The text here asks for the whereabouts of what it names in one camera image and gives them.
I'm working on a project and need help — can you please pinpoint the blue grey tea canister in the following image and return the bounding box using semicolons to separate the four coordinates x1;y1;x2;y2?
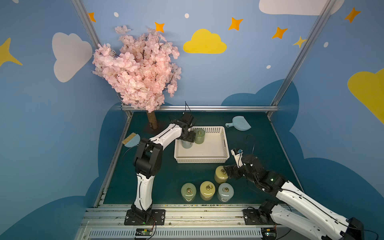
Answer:
217;183;234;203
181;140;193;149

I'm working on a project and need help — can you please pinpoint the yellow green tea canister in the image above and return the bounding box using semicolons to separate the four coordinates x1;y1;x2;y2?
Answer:
214;166;228;184

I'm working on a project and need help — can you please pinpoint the white perforated plastic basket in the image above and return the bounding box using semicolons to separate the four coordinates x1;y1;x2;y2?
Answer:
174;126;230;164

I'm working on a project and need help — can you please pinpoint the dark green tea canister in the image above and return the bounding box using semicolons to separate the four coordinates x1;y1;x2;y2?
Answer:
181;183;197;203

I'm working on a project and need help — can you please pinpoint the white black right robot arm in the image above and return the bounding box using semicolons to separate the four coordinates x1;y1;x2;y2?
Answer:
224;155;365;240

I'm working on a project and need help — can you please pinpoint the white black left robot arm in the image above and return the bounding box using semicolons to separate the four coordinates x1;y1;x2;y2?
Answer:
129;119;196;223

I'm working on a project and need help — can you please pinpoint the light blue plastic dustpan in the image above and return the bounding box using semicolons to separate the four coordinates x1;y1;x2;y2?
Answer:
225;116;252;132

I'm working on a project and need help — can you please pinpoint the blue hand brush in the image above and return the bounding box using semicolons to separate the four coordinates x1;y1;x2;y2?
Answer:
122;133;141;148

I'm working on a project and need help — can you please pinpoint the pink cherry blossom tree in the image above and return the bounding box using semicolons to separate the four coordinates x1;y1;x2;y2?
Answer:
93;25;182;130

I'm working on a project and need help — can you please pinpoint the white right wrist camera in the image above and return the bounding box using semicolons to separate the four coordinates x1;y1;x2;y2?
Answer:
231;148;243;168

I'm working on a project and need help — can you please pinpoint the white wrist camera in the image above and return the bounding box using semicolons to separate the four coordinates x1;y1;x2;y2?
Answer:
231;148;243;168
180;112;195;127

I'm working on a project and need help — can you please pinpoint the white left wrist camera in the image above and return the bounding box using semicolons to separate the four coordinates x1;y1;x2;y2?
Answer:
180;112;195;127

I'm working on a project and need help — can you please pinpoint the brown tree base plate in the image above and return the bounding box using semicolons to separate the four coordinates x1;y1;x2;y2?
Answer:
144;121;168;135

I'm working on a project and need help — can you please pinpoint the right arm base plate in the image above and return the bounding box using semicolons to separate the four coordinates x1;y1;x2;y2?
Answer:
243;208;276;226

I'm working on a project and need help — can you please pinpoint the right side floor rail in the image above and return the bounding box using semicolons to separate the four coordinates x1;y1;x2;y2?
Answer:
266;112;304;191

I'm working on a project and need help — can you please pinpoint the floor rail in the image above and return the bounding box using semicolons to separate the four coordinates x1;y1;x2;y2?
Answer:
266;112;304;191
91;111;133;208

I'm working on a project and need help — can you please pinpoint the rear aluminium frame rail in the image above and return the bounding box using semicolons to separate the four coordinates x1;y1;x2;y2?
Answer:
121;104;279;112

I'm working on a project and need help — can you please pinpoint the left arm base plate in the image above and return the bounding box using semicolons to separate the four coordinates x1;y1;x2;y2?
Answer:
124;209;166;226

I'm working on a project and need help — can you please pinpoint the left side floor rail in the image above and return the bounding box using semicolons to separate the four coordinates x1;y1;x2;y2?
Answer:
91;111;133;208

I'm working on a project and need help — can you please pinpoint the front aluminium mounting rail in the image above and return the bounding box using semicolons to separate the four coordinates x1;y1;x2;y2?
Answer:
74;204;334;240

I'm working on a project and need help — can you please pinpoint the left aluminium frame post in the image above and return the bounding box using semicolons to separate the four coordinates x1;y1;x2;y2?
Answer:
71;0;133;118

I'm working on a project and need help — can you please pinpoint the aluminium frame post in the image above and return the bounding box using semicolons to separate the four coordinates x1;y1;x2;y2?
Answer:
267;0;344;119
71;0;133;118

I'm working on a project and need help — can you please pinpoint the right aluminium frame post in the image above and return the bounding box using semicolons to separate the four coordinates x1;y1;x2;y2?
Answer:
267;0;344;119

